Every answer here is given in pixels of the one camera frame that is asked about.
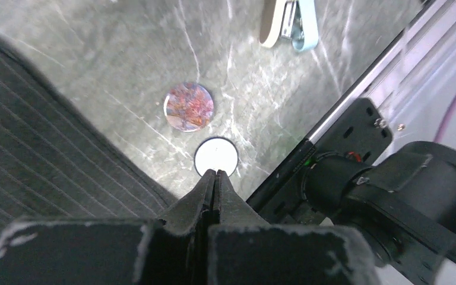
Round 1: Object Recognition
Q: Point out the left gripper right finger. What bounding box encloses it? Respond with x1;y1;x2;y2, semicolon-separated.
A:
207;171;380;284

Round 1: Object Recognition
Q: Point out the white round badge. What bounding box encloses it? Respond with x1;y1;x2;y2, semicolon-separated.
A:
194;137;239;176

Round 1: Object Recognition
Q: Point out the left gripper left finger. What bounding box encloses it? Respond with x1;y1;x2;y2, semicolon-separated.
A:
0;170;216;284

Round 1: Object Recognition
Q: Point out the black pinstriped shirt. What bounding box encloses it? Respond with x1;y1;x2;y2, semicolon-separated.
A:
0;39;176;232

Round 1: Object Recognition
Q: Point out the black base beam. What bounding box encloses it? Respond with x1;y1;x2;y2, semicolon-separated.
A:
246;98;392;224

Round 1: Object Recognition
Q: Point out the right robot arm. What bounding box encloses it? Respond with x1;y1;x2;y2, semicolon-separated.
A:
300;141;456;284

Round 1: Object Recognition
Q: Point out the aluminium frame rail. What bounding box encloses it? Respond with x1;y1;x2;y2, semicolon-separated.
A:
308;1;456;157

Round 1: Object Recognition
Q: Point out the red round brooch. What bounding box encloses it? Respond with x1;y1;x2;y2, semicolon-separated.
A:
163;82;214;132

